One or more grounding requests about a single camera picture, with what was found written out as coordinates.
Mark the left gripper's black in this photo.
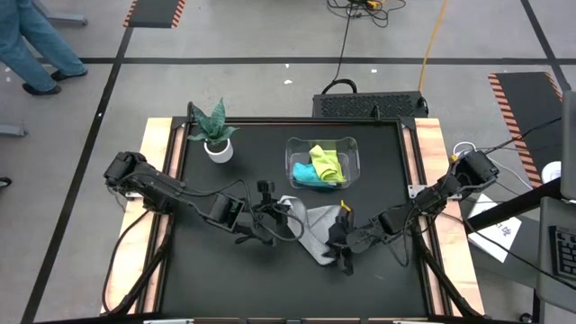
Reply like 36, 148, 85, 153
232, 178, 293, 248

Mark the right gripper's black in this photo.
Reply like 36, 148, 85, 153
326, 209, 364, 277

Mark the grey microfiber towel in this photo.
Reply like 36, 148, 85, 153
276, 195, 347, 266

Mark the blue microfiber towel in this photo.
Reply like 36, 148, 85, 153
292, 162, 337, 188

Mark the yellow microfiber towel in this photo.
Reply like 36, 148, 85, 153
308, 144, 348, 185

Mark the clear plastic bin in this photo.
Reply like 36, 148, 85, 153
284, 136, 361, 191

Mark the snake plant in white pot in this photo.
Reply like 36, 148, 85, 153
186, 97, 240, 164

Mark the black computer case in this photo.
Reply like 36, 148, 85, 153
312, 91, 429, 120

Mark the white paper sheet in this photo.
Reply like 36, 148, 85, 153
466, 193, 523, 264

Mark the black monitor stand bar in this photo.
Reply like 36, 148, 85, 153
463, 177, 563, 233

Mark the white round cup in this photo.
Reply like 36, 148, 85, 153
541, 160, 563, 185

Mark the black keyboard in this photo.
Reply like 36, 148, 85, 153
548, 224, 576, 281

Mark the black orange-striped floor mat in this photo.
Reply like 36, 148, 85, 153
487, 71, 563, 189
123, 0, 186, 30

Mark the computer monitor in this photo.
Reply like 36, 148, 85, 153
560, 89, 576, 202

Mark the grey floor foot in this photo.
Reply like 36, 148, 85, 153
0, 124, 29, 139

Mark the grey desk foot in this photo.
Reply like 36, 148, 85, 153
31, 0, 89, 27

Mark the person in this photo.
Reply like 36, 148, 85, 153
0, 0, 89, 97

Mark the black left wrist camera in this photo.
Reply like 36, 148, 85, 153
208, 192, 248, 234

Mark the black aluminium table frame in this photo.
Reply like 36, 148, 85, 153
157, 115, 434, 320

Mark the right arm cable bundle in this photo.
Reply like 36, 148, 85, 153
411, 224, 483, 319

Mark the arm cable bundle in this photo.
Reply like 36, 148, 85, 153
101, 209, 176, 316
411, 224, 483, 319

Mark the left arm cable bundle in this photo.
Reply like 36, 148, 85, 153
101, 209, 176, 316

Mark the orange floor cable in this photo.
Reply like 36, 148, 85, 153
417, 0, 449, 93

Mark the black cable tangle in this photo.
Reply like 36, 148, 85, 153
321, 0, 409, 95

